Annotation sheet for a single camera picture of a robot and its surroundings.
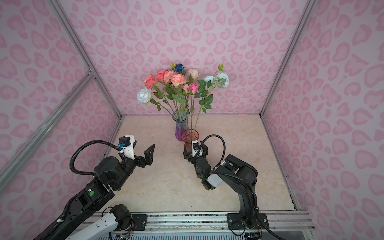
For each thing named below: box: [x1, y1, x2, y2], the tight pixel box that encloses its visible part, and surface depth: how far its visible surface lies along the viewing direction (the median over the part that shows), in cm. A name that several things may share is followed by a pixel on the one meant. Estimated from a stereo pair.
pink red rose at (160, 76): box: [156, 69, 180, 113], surface depth 81 cm
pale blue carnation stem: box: [193, 62, 230, 132], surface depth 75 cm
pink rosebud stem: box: [183, 84, 190, 113], surface depth 79 cm
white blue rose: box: [136, 87, 173, 116], surface depth 71 cm
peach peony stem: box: [163, 70, 188, 113], surface depth 76 cm
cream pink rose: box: [186, 68, 201, 80], surface depth 88 cm
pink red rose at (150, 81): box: [143, 74, 175, 115], surface depth 80 cm
